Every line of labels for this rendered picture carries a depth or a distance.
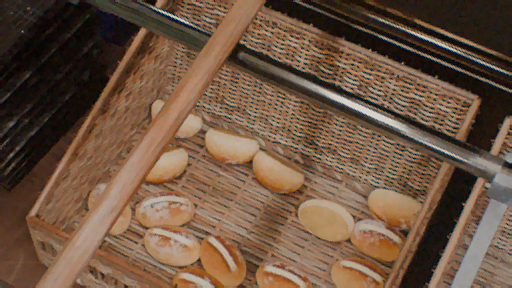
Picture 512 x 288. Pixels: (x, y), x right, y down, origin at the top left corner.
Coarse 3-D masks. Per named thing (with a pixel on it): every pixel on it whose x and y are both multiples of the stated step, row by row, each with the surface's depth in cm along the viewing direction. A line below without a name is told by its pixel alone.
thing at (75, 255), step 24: (240, 0) 124; (264, 0) 126; (240, 24) 122; (216, 48) 120; (192, 72) 118; (216, 72) 120; (192, 96) 117; (168, 120) 114; (144, 144) 112; (168, 144) 114; (120, 168) 111; (144, 168) 111; (120, 192) 109; (96, 216) 107; (72, 240) 106; (96, 240) 106; (72, 264) 104
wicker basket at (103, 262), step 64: (192, 0) 176; (128, 64) 170; (320, 64) 172; (384, 64) 166; (128, 128) 182; (256, 128) 187; (448, 128) 167; (64, 192) 169; (192, 192) 181; (256, 192) 182; (320, 192) 182; (128, 256) 174; (320, 256) 175
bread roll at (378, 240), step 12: (360, 228) 173; (372, 228) 172; (384, 228) 172; (360, 240) 173; (372, 240) 172; (384, 240) 171; (396, 240) 172; (372, 252) 173; (384, 252) 172; (396, 252) 172
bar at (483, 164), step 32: (96, 0) 129; (128, 0) 128; (160, 32) 127; (192, 32) 125; (256, 64) 123; (320, 96) 121; (352, 96) 121; (384, 128) 119; (416, 128) 119; (448, 160) 118; (480, 160) 116; (480, 224) 119; (480, 256) 119
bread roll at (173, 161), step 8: (168, 152) 178; (176, 152) 179; (184, 152) 180; (160, 160) 177; (168, 160) 178; (176, 160) 178; (184, 160) 180; (152, 168) 177; (160, 168) 177; (168, 168) 178; (176, 168) 179; (184, 168) 180; (152, 176) 178; (160, 176) 178; (168, 176) 179; (176, 176) 180
